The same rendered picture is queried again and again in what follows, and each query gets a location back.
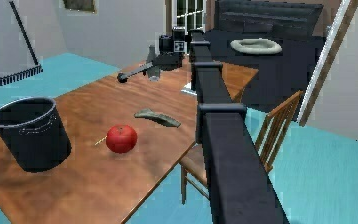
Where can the grey upright bottle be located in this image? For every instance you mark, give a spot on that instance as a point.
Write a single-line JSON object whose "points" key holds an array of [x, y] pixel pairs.
{"points": [[153, 75]]}

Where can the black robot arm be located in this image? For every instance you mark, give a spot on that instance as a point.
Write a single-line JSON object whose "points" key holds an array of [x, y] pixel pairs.
{"points": [[233, 166]]}

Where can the brown wooden table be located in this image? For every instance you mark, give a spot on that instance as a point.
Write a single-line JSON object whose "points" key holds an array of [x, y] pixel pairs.
{"points": [[87, 180]]}

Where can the yellow pencil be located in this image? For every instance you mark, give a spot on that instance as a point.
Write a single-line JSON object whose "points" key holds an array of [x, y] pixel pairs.
{"points": [[100, 141]]}

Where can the framed wall picture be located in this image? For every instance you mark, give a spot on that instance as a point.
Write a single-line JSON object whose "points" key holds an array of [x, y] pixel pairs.
{"points": [[79, 4]]}

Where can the black broom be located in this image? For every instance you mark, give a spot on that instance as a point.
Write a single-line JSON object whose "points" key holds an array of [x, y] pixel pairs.
{"points": [[13, 77]]}

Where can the grey curved utensil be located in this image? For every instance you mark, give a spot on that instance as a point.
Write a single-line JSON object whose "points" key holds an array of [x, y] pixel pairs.
{"points": [[157, 117]]}

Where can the white framed window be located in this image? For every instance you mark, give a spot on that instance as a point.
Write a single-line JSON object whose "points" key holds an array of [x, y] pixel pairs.
{"points": [[188, 16]]}

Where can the white and brown door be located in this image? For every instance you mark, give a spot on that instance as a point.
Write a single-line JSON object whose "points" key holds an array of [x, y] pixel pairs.
{"points": [[327, 63]]}

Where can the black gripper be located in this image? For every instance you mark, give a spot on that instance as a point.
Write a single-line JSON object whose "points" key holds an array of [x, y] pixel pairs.
{"points": [[169, 61]]}

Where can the black cooking pot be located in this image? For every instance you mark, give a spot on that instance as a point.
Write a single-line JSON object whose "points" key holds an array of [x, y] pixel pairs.
{"points": [[33, 140]]}

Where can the white flat sheet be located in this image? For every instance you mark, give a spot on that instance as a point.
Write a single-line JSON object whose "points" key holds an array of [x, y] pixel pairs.
{"points": [[188, 90]]}

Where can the dark blue sofa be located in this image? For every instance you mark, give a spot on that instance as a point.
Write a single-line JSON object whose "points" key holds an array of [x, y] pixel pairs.
{"points": [[287, 76]]}

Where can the brown wooden chair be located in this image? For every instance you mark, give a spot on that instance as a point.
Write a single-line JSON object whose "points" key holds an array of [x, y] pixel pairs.
{"points": [[280, 123]]}

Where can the red apple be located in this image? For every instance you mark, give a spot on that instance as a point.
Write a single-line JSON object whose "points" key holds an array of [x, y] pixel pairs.
{"points": [[121, 139]]}

